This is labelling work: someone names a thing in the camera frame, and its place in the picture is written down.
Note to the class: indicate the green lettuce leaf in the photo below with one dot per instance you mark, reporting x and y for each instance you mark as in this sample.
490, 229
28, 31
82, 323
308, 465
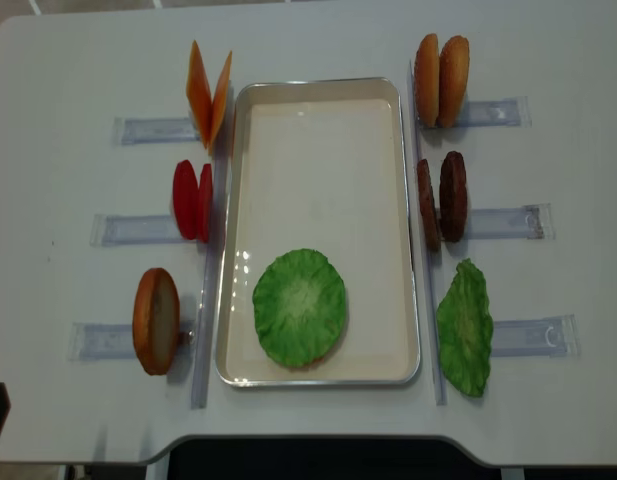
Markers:
300, 307
465, 331

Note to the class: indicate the red tomato slice outer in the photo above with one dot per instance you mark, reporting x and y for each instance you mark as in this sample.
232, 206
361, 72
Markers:
184, 199

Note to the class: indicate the orange cheese slice outer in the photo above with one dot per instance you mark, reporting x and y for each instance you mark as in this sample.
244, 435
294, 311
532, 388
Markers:
198, 94

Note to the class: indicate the orange cheese slice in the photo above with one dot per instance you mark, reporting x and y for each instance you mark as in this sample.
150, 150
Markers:
198, 94
219, 102

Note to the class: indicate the orange cheese slice inner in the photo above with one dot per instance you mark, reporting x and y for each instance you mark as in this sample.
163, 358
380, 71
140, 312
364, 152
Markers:
219, 102

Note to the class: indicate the green lettuce leaf in rack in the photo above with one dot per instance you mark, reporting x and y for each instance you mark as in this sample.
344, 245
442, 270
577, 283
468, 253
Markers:
465, 331

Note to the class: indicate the brown meat patty inner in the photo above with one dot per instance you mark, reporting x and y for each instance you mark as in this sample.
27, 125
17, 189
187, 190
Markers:
427, 206

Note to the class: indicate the brown meat patty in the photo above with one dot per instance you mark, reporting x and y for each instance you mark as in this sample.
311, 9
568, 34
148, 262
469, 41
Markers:
427, 206
453, 197

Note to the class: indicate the brown meat patty outer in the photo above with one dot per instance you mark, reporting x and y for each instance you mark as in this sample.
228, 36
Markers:
453, 197

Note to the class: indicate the white metal tray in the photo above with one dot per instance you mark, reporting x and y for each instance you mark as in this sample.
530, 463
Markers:
321, 165

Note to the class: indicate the clear acrylic rack right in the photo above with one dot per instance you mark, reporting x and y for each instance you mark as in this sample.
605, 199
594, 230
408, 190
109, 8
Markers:
555, 336

